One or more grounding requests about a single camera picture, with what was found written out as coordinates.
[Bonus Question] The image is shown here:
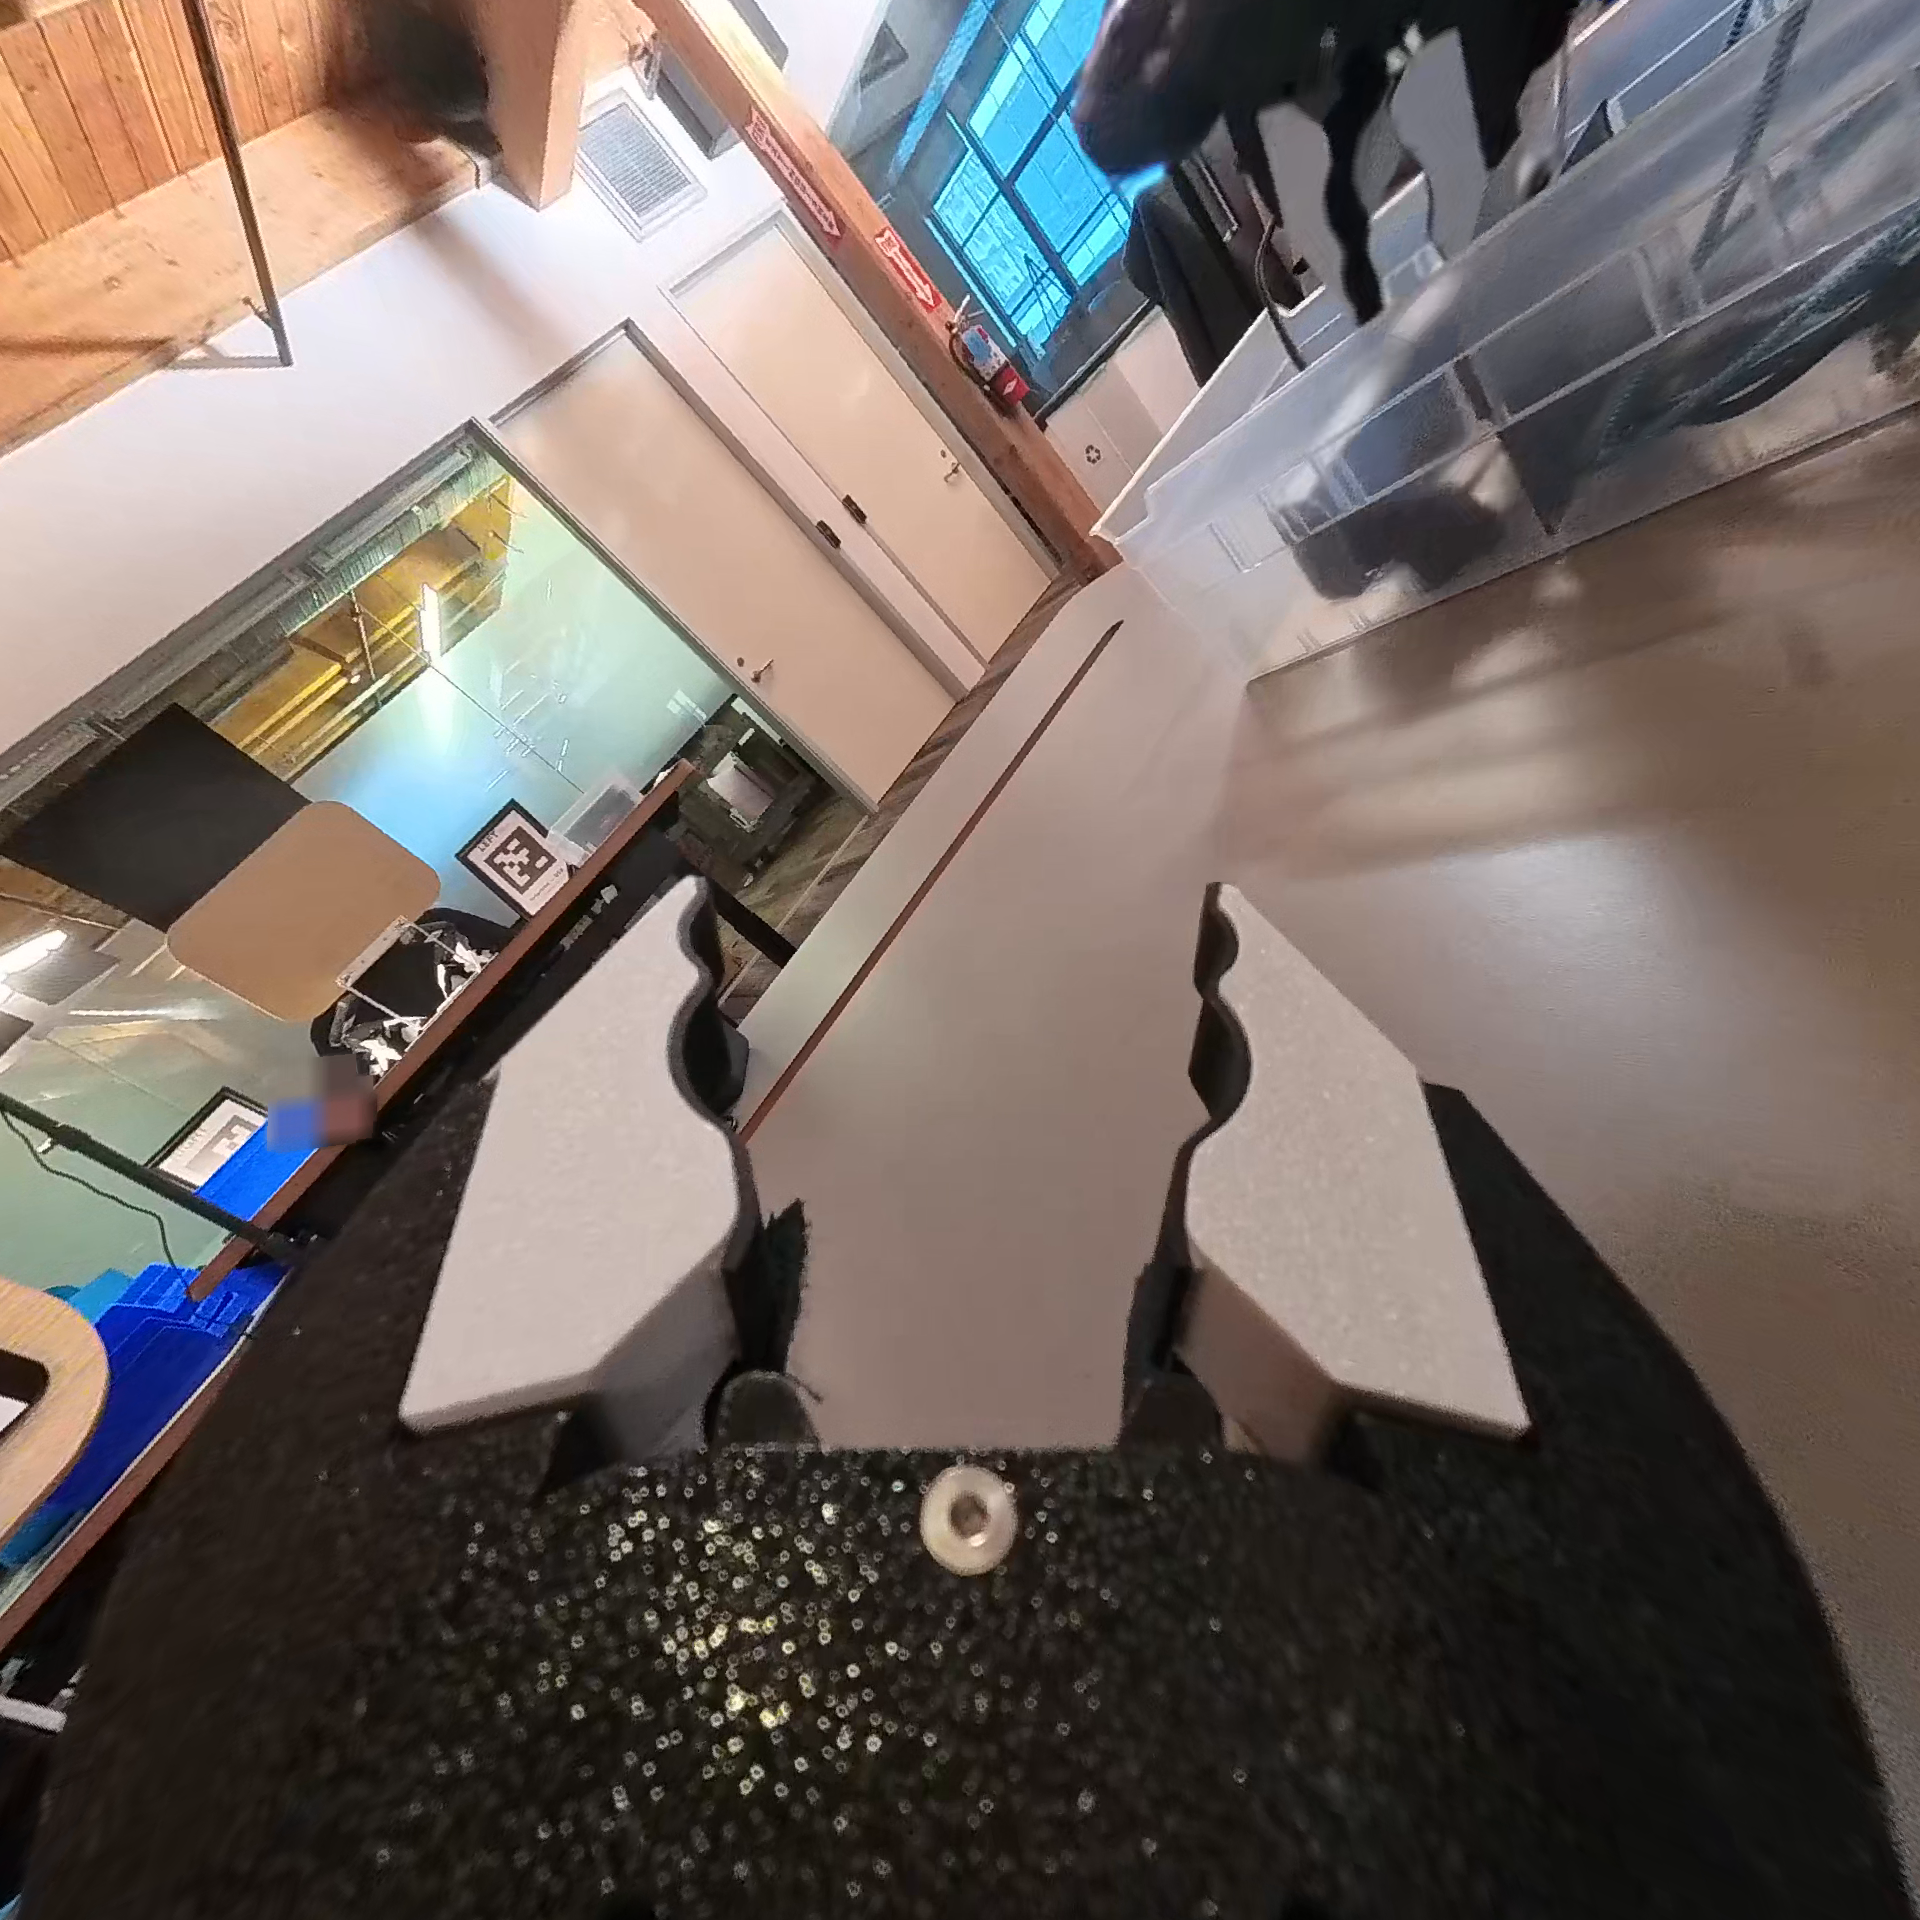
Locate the small framed marker tag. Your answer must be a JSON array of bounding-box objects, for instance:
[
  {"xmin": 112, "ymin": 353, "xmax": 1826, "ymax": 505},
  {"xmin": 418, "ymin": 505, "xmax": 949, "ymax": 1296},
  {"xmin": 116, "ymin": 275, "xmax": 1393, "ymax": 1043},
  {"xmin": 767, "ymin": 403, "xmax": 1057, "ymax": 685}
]
[{"xmin": 147, "ymin": 1093, "xmax": 280, "ymax": 1201}]

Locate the wall vent grille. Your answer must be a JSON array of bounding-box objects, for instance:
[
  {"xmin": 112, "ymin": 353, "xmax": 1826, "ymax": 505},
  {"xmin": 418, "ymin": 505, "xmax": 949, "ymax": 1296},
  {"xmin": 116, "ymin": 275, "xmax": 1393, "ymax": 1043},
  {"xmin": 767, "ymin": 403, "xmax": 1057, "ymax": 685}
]
[{"xmin": 582, "ymin": 89, "xmax": 703, "ymax": 240}]

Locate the clear acrylic stand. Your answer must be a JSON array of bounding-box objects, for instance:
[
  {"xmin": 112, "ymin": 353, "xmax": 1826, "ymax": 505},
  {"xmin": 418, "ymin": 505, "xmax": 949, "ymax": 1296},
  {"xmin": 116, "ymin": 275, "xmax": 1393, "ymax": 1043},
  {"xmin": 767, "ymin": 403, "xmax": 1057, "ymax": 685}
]
[{"xmin": 330, "ymin": 911, "xmax": 456, "ymax": 1053}]

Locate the stack of dark blue bins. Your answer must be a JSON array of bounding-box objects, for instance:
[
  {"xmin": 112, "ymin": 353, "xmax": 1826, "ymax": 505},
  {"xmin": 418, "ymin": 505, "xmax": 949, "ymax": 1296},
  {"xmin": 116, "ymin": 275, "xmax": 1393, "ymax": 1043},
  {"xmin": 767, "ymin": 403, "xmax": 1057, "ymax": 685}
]
[{"xmin": 0, "ymin": 1264, "xmax": 292, "ymax": 1573}]

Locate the brown edged desk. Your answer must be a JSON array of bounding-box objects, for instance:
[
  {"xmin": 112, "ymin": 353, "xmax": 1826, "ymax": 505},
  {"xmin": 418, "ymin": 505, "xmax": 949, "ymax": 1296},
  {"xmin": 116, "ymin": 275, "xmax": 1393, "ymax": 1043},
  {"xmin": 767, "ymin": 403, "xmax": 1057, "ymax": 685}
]
[{"xmin": 187, "ymin": 756, "xmax": 703, "ymax": 1306}]

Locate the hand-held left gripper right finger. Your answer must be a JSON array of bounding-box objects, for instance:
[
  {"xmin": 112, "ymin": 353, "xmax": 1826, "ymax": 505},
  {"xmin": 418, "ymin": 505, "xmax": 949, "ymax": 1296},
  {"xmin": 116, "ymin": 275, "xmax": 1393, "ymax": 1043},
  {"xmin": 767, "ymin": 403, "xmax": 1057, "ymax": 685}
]
[{"xmin": 1129, "ymin": 884, "xmax": 1534, "ymax": 1465}]

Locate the teal black braided usb cable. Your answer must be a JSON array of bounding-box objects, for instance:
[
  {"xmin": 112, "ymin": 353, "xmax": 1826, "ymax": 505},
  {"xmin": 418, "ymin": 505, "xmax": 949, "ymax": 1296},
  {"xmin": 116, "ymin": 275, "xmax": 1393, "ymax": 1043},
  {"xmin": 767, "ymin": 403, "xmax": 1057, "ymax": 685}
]
[{"xmin": 1601, "ymin": 0, "xmax": 1920, "ymax": 448}]

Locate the blue plastic bin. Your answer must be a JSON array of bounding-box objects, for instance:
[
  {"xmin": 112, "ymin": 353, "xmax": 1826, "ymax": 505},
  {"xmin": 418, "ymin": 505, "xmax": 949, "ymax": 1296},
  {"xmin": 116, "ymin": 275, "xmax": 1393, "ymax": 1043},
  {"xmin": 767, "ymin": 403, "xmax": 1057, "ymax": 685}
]
[{"xmin": 197, "ymin": 1151, "xmax": 307, "ymax": 1251}]

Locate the clear plastic bin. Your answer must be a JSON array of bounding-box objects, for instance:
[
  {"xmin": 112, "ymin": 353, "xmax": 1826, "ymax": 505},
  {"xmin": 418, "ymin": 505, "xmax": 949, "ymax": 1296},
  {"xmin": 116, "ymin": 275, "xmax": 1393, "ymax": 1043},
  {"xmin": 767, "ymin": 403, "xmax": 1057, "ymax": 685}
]
[{"xmin": 1089, "ymin": 66, "xmax": 1920, "ymax": 685}]

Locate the tan rounded board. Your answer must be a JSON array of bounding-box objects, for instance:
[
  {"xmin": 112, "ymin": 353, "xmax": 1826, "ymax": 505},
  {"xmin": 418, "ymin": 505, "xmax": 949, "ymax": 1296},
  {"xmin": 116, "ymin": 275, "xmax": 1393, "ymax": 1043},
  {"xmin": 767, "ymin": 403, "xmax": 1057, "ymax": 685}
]
[{"xmin": 167, "ymin": 801, "xmax": 448, "ymax": 1024}]

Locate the black wall panel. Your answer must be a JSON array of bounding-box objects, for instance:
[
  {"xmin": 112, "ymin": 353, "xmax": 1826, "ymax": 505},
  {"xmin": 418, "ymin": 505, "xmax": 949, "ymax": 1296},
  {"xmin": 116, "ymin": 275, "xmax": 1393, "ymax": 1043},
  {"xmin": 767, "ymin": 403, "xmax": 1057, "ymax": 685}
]
[{"xmin": 0, "ymin": 702, "xmax": 307, "ymax": 930}]

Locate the red fire extinguisher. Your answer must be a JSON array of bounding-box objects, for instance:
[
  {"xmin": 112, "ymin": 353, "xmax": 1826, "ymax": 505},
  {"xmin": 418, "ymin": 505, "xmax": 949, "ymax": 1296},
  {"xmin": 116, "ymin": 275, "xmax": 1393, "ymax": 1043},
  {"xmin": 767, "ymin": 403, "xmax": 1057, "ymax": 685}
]
[{"xmin": 949, "ymin": 301, "xmax": 1038, "ymax": 405}]

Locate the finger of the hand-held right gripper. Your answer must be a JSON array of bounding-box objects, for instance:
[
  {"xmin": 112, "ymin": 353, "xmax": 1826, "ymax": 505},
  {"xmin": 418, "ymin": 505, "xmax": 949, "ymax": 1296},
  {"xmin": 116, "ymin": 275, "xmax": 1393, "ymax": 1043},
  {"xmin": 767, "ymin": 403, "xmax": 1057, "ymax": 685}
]
[
  {"xmin": 1251, "ymin": 89, "xmax": 1386, "ymax": 329},
  {"xmin": 1386, "ymin": 20, "xmax": 1513, "ymax": 262}
]

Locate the white double door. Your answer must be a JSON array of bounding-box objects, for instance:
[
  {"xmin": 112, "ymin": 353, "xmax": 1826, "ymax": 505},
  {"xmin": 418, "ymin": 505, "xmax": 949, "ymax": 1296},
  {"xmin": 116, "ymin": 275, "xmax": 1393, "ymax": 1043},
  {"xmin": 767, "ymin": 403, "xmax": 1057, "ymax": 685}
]
[
  {"xmin": 670, "ymin": 212, "xmax": 1057, "ymax": 612},
  {"xmin": 486, "ymin": 323, "xmax": 961, "ymax": 819}
]

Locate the large framed marker tag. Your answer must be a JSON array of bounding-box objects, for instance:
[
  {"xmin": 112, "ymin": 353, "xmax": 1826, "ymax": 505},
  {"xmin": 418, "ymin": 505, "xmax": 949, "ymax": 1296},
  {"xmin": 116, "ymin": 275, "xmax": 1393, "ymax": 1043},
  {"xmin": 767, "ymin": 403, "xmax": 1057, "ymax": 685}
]
[{"xmin": 456, "ymin": 801, "xmax": 582, "ymax": 919}]

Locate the black usb hub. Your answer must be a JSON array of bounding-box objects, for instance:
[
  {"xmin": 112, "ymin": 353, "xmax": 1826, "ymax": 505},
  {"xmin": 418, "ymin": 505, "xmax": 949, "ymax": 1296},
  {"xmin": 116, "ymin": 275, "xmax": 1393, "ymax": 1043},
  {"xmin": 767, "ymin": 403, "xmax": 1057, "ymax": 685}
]
[{"xmin": 1288, "ymin": 448, "xmax": 1502, "ymax": 606}]

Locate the white recycling cabinet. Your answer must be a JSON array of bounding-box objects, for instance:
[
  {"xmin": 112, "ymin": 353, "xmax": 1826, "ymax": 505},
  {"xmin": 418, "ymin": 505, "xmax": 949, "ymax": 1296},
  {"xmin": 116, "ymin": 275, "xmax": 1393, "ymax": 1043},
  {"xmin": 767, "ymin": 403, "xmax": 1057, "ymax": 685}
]
[{"xmin": 1040, "ymin": 323, "xmax": 1199, "ymax": 515}]

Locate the black chair with jacket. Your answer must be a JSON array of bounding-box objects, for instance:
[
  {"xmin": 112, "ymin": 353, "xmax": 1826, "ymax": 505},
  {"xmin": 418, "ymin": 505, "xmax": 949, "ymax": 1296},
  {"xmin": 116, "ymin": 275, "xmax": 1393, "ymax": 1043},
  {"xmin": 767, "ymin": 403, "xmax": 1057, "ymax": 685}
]
[{"xmin": 1129, "ymin": 149, "xmax": 1276, "ymax": 389}]

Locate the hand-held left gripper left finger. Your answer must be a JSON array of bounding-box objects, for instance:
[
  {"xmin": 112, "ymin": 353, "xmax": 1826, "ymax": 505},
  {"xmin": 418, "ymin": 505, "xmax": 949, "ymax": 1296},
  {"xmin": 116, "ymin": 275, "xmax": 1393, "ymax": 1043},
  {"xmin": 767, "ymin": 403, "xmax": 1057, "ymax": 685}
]
[{"xmin": 400, "ymin": 875, "xmax": 815, "ymax": 1465}]

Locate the black wall device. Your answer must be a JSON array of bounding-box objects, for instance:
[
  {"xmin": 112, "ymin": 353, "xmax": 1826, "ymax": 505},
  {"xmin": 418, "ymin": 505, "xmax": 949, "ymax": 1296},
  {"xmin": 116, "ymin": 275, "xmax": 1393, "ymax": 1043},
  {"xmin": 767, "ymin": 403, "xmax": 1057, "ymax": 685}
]
[{"xmin": 655, "ymin": 58, "xmax": 750, "ymax": 149}]

